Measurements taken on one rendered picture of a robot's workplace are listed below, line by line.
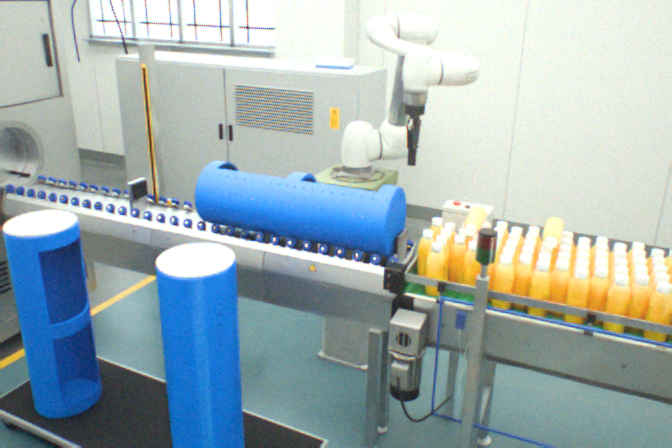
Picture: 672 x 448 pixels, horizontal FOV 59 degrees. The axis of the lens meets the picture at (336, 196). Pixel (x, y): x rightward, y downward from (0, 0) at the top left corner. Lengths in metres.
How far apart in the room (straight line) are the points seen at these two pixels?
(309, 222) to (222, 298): 0.47
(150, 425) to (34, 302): 0.73
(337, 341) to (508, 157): 2.40
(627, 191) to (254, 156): 2.86
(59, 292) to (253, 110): 2.01
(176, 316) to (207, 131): 2.66
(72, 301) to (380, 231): 1.52
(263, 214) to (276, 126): 1.90
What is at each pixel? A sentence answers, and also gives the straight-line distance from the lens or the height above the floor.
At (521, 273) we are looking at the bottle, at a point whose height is 1.04.
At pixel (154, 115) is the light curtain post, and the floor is 1.33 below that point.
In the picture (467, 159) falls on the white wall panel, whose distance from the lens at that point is 5.13.
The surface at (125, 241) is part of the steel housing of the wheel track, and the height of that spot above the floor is 0.82.
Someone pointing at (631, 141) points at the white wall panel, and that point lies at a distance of 4.94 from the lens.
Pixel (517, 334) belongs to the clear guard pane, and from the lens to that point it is 2.15.
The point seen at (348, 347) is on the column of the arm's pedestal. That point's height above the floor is 0.12.
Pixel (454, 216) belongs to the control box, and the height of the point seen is 1.06.
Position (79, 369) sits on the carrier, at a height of 0.21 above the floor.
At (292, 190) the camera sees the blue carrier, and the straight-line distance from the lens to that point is 2.40.
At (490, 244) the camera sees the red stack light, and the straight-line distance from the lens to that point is 1.89.
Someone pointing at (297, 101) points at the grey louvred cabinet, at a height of 1.24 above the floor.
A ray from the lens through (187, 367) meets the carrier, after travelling 2.29.
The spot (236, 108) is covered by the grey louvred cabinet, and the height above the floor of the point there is 1.14.
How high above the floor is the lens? 1.96
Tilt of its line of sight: 19 degrees down
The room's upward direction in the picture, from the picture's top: 1 degrees clockwise
